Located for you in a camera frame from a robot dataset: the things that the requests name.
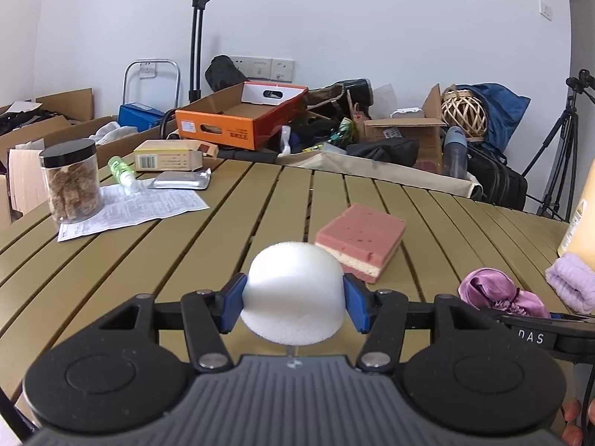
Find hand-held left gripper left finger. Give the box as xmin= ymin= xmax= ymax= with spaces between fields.
xmin=97 ymin=273 xmax=248 ymax=372

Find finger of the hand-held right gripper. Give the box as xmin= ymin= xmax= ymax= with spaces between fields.
xmin=480 ymin=307 xmax=595 ymax=327

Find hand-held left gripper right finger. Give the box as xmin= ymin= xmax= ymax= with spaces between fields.
xmin=344 ymin=273 xmax=500 ymax=372

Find purple satin cloth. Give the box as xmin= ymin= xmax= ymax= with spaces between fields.
xmin=457 ymin=268 xmax=552 ymax=319

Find white foam dome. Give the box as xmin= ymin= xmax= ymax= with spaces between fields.
xmin=239 ymin=241 xmax=347 ymax=347

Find silver foil pack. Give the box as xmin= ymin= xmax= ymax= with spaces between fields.
xmin=147 ymin=169 xmax=213 ymax=191

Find person's right hand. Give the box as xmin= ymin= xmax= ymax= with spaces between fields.
xmin=560 ymin=401 xmax=595 ymax=446

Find lilac plush cloth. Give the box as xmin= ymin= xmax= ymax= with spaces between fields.
xmin=544 ymin=254 xmax=595 ymax=316

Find pink flat box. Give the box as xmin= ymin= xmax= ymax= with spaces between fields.
xmin=314 ymin=203 xmax=407 ymax=285

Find tan folding slat table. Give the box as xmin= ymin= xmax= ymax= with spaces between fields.
xmin=0 ymin=157 xmax=595 ymax=428

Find yellow thermos jug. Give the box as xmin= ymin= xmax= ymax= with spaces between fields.
xmin=556 ymin=158 xmax=595 ymax=259

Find printed paper sheet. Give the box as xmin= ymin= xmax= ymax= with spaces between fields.
xmin=56 ymin=180 xmax=210 ymax=243

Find black luggage bag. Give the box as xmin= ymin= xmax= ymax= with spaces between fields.
xmin=467 ymin=141 xmax=529 ymax=210

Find black zip pouch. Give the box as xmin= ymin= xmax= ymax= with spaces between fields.
xmin=346 ymin=139 xmax=420 ymax=168

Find small yellow cardboard box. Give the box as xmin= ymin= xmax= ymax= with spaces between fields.
xmin=133 ymin=139 xmax=219 ymax=172

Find small green bottle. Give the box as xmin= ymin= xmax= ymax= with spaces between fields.
xmin=107 ymin=155 xmax=141 ymax=194

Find orange cardboard box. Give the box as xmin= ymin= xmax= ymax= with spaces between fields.
xmin=175 ymin=81 xmax=309 ymax=151

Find brown open cardboard box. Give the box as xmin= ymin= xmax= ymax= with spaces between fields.
xmin=363 ymin=84 xmax=450 ymax=173

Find grey blue water bottle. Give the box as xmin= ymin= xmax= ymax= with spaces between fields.
xmin=441 ymin=126 xmax=468 ymax=178

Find clear jar black lid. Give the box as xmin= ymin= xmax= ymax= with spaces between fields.
xmin=39 ymin=139 xmax=104 ymax=224

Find blue backpack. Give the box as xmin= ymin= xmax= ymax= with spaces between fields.
xmin=457 ymin=83 xmax=531 ymax=164

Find black leather bag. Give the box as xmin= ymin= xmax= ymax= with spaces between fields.
xmin=306 ymin=78 xmax=373 ymax=122

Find blue storage box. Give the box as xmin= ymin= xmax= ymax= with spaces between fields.
xmin=118 ymin=103 xmax=167 ymax=131

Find wicker ball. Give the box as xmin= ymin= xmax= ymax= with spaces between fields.
xmin=440 ymin=85 xmax=488 ymax=140

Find black soft bag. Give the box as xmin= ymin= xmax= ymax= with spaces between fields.
xmin=205 ymin=54 xmax=250 ymax=92

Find large open cardboard box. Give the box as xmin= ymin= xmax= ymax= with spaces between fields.
xmin=0 ymin=115 xmax=141 ymax=226

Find cardboard box with dark clothes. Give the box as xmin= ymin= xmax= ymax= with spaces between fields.
xmin=0 ymin=88 xmax=96 ymax=150

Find black camera tripod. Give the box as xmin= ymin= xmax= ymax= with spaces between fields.
xmin=522 ymin=69 xmax=595 ymax=222

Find wall socket panel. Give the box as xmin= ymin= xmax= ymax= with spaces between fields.
xmin=231 ymin=55 xmax=295 ymax=80

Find silver metal frame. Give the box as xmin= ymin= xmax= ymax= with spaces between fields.
xmin=123 ymin=59 xmax=182 ymax=113

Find black trolley handle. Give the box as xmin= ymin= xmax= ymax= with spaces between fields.
xmin=185 ymin=0 xmax=216 ymax=103

